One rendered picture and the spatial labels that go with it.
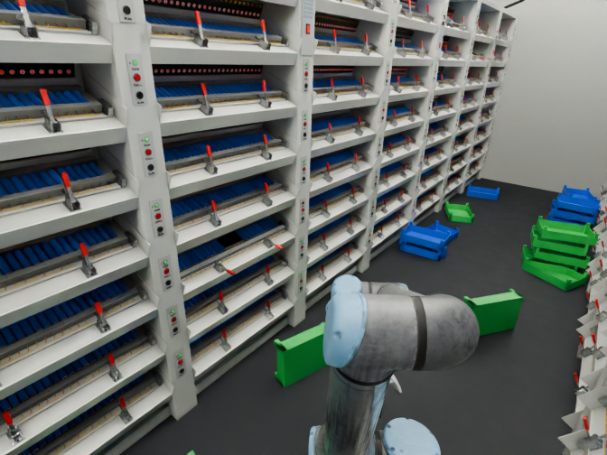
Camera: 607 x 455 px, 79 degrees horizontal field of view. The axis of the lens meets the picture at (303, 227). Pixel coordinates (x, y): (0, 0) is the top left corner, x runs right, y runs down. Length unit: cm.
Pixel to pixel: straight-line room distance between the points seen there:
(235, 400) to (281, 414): 20
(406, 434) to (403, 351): 58
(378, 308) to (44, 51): 85
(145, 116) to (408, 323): 85
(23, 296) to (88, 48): 61
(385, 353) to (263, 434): 104
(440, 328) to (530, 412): 132
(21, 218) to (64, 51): 39
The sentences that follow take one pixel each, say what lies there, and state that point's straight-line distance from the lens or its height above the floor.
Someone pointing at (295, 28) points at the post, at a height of 137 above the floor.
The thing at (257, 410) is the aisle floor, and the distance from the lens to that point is 163.
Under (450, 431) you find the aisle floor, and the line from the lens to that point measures 168.
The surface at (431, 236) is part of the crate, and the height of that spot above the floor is 9.
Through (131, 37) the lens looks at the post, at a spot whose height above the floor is 130.
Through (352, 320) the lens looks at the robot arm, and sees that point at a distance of 57.
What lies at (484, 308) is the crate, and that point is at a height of 17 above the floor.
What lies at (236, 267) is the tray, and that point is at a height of 52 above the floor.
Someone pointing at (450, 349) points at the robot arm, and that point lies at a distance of 61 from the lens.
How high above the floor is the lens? 127
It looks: 25 degrees down
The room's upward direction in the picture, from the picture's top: 2 degrees clockwise
